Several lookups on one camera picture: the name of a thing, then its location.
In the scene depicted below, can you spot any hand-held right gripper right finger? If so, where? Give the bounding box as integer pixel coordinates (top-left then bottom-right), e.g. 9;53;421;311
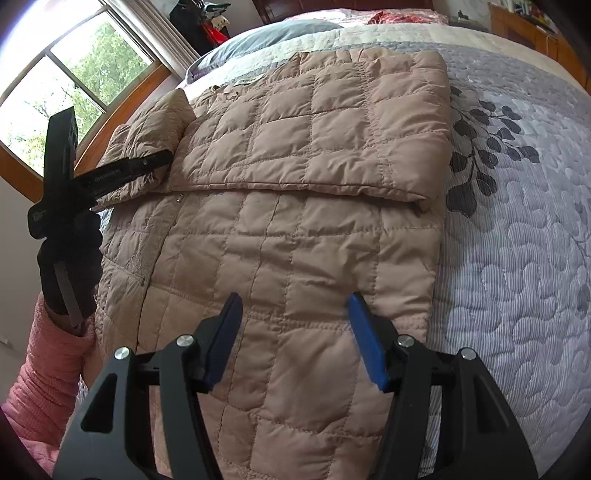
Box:
347;292;540;480

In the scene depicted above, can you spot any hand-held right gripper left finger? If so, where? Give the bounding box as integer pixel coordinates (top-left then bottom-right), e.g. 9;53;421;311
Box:
53;292;244;480

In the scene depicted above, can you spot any dark wooden nightstand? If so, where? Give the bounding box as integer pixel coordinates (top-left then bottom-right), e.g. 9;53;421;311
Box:
450;14;491;34

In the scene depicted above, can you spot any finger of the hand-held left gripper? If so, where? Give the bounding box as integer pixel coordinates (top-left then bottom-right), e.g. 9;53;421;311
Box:
74;149;175;208

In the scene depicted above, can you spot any wooden framed window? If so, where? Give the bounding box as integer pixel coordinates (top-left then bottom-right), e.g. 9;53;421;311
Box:
0;0;182;191

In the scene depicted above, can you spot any dark wooden headboard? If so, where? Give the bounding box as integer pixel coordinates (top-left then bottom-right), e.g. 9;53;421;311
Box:
252;0;437;14

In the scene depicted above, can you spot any grey blue pillow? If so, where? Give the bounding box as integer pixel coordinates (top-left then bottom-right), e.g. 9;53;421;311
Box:
187;19;346;85

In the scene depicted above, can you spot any pink bed sheet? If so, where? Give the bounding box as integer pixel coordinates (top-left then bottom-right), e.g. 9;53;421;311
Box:
281;7;452;27

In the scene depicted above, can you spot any person's left forearm pink sleeve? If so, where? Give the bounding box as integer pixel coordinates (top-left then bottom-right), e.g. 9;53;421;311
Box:
0;295;99;467

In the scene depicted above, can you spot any low wooden cabinet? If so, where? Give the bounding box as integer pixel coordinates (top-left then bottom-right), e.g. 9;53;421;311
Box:
489;2;557;65

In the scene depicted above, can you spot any person's left hand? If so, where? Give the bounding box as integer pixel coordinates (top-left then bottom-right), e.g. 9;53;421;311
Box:
38;213;104;325

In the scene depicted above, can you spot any beige curtain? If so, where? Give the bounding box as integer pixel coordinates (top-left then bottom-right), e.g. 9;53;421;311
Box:
104;0;202;78

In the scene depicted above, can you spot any red patterned cloth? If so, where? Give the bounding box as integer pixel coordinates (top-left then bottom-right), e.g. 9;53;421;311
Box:
367;10;408;27

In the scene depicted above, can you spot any beige quilted jacket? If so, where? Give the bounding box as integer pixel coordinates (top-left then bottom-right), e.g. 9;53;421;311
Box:
76;48;454;480

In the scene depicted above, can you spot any grey floral quilted bedspread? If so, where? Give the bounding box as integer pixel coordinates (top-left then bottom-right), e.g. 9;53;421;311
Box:
185;18;591;467

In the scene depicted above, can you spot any coat rack with clothes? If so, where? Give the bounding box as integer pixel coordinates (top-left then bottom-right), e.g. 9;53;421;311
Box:
168;0;232;60

